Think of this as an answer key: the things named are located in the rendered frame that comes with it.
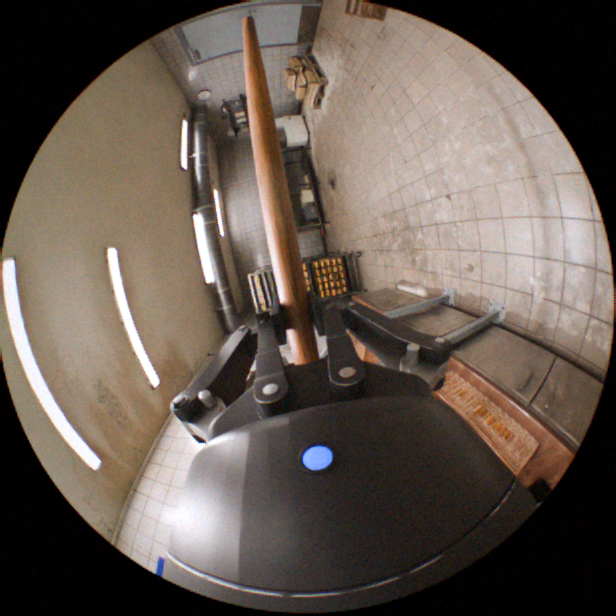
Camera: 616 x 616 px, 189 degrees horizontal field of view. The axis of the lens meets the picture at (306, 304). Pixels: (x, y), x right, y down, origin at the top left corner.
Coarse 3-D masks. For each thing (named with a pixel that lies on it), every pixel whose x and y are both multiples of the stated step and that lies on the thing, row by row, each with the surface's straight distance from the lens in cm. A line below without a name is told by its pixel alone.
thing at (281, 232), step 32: (256, 32) 57; (256, 64) 37; (256, 96) 28; (256, 128) 24; (256, 160) 22; (288, 192) 20; (288, 224) 18; (288, 256) 18; (288, 288) 18; (288, 320) 19
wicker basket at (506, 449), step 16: (464, 384) 88; (448, 400) 79; (480, 400) 83; (464, 416) 75; (480, 416) 77; (496, 416) 79; (480, 432) 73; (496, 432) 75; (512, 432) 78; (528, 432) 81; (496, 448) 72; (512, 448) 75; (528, 448) 78; (512, 464) 72
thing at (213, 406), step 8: (208, 392) 9; (208, 400) 9; (216, 400) 10; (208, 408) 9; (216, 408) 9; (224, 408) 9; (200, 416) 9; (208, 416) 9; (216, 416) 9; (184, 424) 10; (192, 424) 9; (200, 424) 9; (208, 424) 9; (192, 432) 10; (200, 432) 9
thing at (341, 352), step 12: (324, 312) 14; (336, 312) 14; (324, 324) 12; (336, 324) 12; (336, 336) 9; (348, 336) 9; (336, 348) 8; (348, 348) 8; (336, 360) 7; (348, 360) 7; (360, 360) 7; (336, 372) 6; (348, 372) 6; (360, 372) 6; (336, 384) 6; (348, 384) 6; (360, 384) 6; (336, 396) 6; (348, 396) 6; (360, 396) 6
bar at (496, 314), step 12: (444, 288) 165; (432, 300) 148; (444, 300) 158; (384, 312) 128; (396, 312) 129; (408, 312) 135; (492, 312) 133; (504, 312) 135; (468, 324) 112; (480, 324) 117; (444, 336) 97; (456, 336) 99
